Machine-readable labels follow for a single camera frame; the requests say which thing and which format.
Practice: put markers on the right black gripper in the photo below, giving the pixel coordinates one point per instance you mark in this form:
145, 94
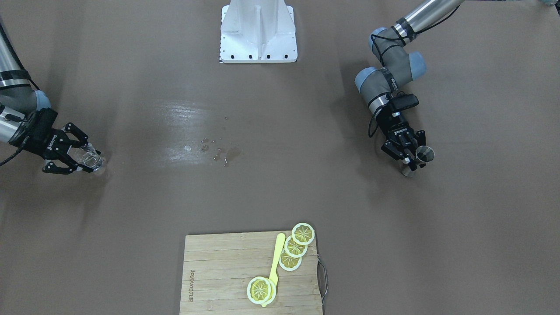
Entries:
38, 137

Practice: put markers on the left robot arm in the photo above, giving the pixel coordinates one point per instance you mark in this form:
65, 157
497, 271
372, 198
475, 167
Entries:
381, 89

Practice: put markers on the lemon slice at corner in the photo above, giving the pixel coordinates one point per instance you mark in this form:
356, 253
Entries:
303, 233

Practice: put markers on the clear glass measuring cup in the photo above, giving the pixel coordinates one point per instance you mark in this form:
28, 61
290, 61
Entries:
87, 156

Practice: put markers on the lemon slice on knife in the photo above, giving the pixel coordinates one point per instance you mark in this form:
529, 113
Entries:
261, 291

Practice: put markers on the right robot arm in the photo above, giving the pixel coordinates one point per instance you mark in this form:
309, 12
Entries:
19, 95

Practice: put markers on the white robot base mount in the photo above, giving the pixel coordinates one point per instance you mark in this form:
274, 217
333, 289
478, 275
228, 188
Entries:
258, 31

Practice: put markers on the steel jigger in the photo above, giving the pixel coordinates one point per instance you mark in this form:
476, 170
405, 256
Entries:
422, 156

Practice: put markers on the lower lemon slice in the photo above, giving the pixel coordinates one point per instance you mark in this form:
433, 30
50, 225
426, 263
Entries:
289, 263

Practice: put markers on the middle lemon slice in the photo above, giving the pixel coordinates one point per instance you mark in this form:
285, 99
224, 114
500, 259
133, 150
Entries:
294, 249

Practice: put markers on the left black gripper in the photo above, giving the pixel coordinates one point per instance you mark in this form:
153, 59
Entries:
395, 127

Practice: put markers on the bamboo cutting board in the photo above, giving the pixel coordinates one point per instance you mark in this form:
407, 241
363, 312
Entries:
218, 267

